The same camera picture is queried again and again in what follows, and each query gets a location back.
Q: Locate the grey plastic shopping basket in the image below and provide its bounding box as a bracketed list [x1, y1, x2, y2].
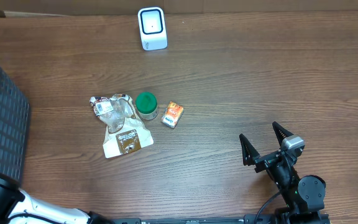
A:
[0, 67, 30, 183]

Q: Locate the white barcode scanner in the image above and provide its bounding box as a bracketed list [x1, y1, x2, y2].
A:
[137, 7, 168, 51]

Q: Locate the brown beige cookie pouch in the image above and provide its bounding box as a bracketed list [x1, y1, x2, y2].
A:
[89, 94, 154, 159]

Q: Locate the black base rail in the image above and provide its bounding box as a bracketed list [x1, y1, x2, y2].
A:
[112, 213, 331, 224]

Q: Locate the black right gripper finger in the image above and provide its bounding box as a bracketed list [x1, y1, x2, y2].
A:
[272, 121, 293, 145]
[239, 134, 260, 166]

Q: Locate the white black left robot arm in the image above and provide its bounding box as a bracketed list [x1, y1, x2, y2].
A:
[0, 173, 113, 224]

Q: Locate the green lid jar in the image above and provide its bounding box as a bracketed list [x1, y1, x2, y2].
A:
[135, 92, 158, 120]

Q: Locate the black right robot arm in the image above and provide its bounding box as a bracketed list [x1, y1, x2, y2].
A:
[239, 121, 330, 223]

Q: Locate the small orange snack packet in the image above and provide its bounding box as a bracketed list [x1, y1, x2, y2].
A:
[162, 101, 184, 128]

